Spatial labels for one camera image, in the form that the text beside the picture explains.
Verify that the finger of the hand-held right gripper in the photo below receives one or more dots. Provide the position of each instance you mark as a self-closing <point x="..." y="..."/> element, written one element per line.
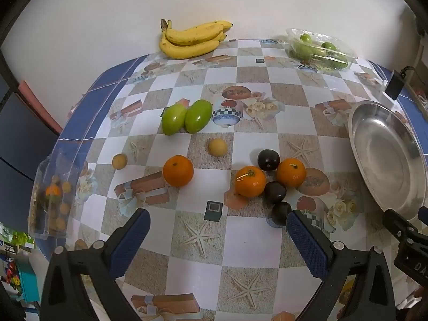
<point x="398" y="224"/>
<point x="424" y="214"/>

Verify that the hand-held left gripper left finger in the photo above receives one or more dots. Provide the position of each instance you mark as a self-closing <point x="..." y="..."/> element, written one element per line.
<point x="133" y="237"/>

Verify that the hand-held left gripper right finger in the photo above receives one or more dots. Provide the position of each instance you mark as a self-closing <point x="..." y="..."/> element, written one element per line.
<point x="307" y="240"/>

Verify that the dark purple plum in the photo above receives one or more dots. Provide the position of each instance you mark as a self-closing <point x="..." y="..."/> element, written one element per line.
<point x="280" y="214"/>
<point x="268" y="159"/>
<point x="275" y="192"/>

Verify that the orange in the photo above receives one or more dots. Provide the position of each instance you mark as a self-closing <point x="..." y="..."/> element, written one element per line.
<point x="250" y="181"/>
<point x="291" y="173"/>
<point x="178" y="170"/>

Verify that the stainless steel bowl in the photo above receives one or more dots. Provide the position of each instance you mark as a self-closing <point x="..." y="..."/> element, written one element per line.
<point x="384" y="153"/>

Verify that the small tan round fruit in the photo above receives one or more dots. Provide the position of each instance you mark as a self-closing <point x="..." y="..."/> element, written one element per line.
<point x="119" y="161"/>
<point x="218" y="147"/>

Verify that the green mango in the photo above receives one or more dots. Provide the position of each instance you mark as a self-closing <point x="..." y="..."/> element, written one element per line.
<point x="174" y="119"/>
<point x="198" y="116"/>

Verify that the heap of small green fruits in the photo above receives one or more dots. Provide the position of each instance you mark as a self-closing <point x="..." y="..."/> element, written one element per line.
<point x="306" y="37"/>

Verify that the heap of tan longans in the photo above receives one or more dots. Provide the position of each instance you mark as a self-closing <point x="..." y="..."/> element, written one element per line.
<point x="63" y="209"/>

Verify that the tiny orange fruit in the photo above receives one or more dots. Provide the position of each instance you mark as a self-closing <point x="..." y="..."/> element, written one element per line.
<point x="52" y="190"/>

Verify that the clear bag of small fruit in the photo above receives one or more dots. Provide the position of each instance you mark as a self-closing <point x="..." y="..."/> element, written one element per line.
<point x="63" y="170"/>

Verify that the teal box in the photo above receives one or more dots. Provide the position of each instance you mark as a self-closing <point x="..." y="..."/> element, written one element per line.
<point x="28" y="284"/>

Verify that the black charger box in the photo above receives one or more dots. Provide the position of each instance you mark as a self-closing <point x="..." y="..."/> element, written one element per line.
<point x="394" y="85"/>

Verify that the dark cabinet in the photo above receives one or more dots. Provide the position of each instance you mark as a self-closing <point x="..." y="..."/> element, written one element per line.
<point x="20" y="147"/>

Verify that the reddish brown board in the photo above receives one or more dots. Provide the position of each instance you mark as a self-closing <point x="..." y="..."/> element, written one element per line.
<point x="36" y="103"/>

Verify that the checkered printed tablecloth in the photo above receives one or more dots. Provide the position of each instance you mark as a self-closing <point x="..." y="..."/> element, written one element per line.
<point x="254" y="83"/>

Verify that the clear plastic clamshell container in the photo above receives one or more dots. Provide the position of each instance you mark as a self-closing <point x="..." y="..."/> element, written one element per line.
<point x="347" y="53"/>

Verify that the yellow banana bunch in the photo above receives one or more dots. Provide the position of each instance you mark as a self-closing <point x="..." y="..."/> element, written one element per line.
<point x="187" y="48"/>

